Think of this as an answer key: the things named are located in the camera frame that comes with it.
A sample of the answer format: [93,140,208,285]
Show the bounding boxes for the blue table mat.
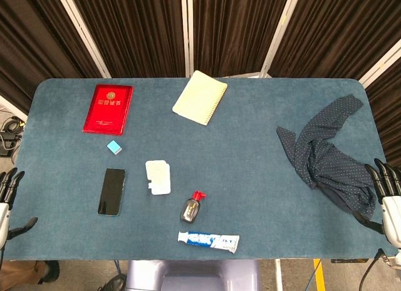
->
[4,77,397,262]

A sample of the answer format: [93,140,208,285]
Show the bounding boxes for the pale yellow spiral notebook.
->
[172,69,229,127]

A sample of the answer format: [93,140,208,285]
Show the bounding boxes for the white phone stand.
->
[145,160,172,197]

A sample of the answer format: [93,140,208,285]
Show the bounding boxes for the black smartphone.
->
[96,168,127,217]

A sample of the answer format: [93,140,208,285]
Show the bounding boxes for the white screen frame post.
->
[359,39,401,87]
[55,0,112,79]
[180,0,195,78]
[260,0,302,78]

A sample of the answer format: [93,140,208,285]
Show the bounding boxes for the red certificate book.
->
[82,83,135,136]

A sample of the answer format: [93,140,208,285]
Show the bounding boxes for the lavender grey robot base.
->
[127,259,260,291]

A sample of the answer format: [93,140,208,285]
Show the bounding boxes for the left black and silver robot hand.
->
[0,167,39,251]

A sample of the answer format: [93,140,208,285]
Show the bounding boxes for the black ink bottle red cap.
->
[179,190,207,225]

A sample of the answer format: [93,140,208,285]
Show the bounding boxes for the blue and white toothpaste tube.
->
[177,230,241,255]

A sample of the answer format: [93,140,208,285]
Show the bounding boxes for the dark brown pleated curtain panel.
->
[69,0,190,79]
[365,61,401,167]
[192,0,291,77]
[268,0,401,79]
[0,0,104,114]

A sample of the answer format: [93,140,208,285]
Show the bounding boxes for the small blue and white cube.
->
[106,140,123,155]

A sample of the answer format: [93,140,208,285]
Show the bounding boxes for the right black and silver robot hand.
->
[353,158,401,252]

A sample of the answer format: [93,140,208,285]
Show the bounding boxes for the navy polka-dot cloth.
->
[276,94,378,222]

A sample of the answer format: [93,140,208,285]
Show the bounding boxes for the black cable bundle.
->
[0,115,26,158]

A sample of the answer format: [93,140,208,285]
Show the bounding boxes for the thin black cable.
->
[358,248,387,291]

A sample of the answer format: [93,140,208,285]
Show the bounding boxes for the thin blue cable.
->
[113,260,127,277]
[306,259,318,291]

